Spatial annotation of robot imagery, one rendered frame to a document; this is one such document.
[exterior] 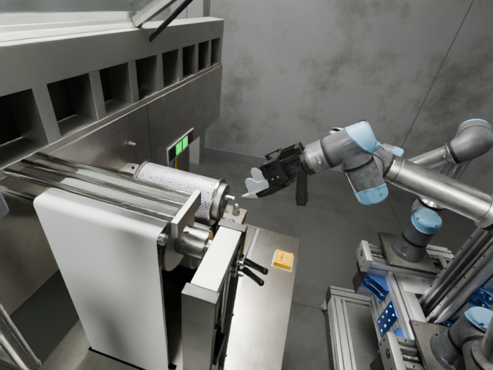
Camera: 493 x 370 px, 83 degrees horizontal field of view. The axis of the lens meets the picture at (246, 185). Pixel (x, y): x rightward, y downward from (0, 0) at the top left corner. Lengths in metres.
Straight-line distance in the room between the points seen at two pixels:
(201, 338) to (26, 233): 0.46
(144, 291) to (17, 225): 0.30
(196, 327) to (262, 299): 0.62
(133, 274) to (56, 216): 0.17
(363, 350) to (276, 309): 0.97
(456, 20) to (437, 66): 0.38
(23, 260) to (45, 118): 0.31
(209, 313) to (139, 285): 0.22
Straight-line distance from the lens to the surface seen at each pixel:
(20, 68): 0.68
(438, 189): 0.85
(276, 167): 0.69
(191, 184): 0.81
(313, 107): 3.25
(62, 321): 1.01
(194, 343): 0.51
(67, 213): 0.57
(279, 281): 1.11
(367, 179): 0.69
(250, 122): 3.33
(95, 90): 0.81
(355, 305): 2.08
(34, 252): 0.80
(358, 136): 0.66
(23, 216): 0.74
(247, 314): 1.02
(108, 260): 0.59
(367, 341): 1.98
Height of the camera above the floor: 1.77
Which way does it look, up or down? 34 degrees down
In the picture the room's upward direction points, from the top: 8 degrees clockwise
